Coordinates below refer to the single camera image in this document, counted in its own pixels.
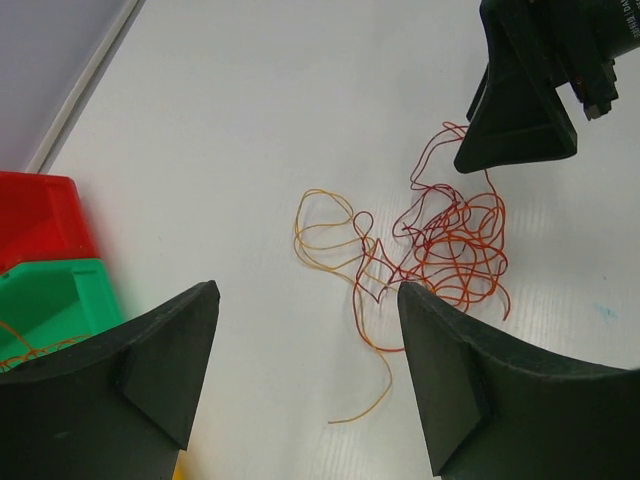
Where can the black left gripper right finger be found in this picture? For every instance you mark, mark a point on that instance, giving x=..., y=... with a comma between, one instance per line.
x=493, y=406

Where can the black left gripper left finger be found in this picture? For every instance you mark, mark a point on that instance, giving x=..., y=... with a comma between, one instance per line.
x=119, y=405

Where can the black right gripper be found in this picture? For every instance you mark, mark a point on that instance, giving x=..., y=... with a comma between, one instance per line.
x=516, y=116

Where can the yellow plastic bin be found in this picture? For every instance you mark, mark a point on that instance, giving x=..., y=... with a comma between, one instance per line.
x=181, y=468

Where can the green plastic bin near red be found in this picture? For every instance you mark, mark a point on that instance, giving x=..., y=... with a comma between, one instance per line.
x=51, y=305

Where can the aluminium back rail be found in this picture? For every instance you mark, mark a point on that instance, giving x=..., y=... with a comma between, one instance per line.
x=76, y=55

